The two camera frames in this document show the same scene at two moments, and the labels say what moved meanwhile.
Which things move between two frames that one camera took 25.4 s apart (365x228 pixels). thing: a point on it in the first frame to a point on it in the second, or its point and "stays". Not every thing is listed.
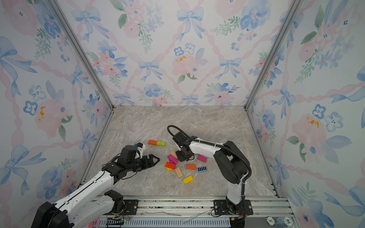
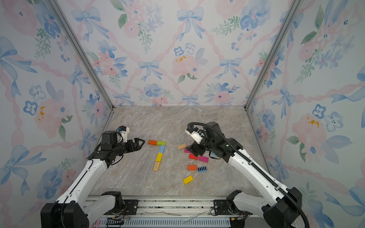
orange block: [152, 142] stays
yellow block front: [188, 180] stays
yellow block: [169, 169] to [159, 157]
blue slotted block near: [202, 169] stays
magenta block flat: [202, 158] stays
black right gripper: [179, 157] to [195, 147]
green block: [161, 143] stays
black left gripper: [148, 163] to [133, 148]
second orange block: [191, 166] stays
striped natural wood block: [178, 172] to [156, 166]
